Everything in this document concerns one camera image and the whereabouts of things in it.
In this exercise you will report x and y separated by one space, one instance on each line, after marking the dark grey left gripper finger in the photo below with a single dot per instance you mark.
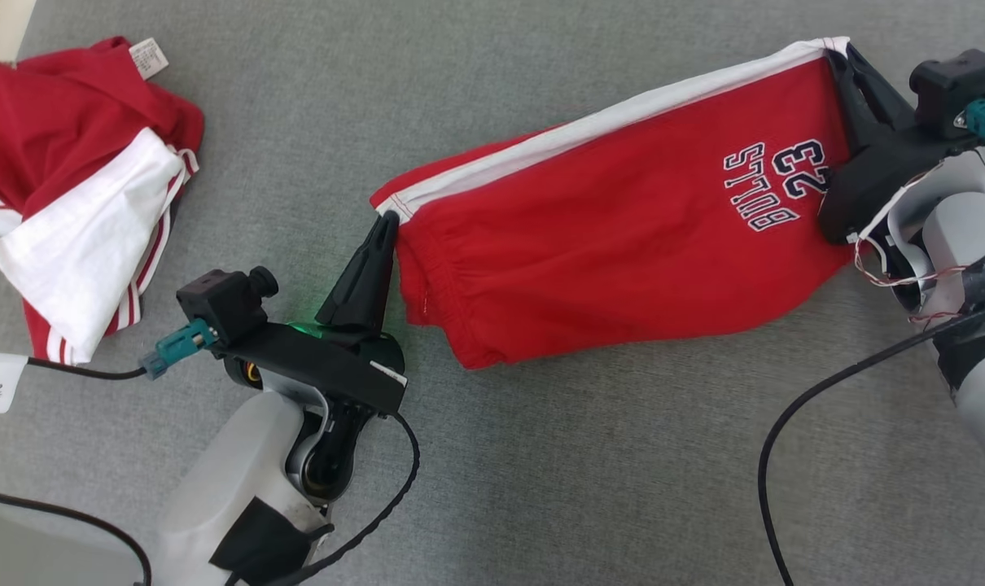
350 289
383 285

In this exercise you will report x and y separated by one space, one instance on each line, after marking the red shorts with white stripe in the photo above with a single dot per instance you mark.
623 236

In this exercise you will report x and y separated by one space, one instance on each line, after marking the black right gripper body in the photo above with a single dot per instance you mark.
875 187

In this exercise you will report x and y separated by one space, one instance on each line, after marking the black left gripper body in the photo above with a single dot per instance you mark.
338 362

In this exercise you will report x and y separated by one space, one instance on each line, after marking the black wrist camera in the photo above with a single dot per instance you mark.
952 81
224 301

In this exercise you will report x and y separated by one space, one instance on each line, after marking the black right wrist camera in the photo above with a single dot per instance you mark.
952 81

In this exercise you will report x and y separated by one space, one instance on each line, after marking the red shirt with white sleeves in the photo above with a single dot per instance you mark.
69 122

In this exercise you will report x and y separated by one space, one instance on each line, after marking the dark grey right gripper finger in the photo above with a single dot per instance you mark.
855 122
883 102

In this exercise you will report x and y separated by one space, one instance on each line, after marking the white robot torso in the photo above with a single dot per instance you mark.
45 545

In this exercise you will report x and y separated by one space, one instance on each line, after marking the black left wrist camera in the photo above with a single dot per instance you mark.
224 301

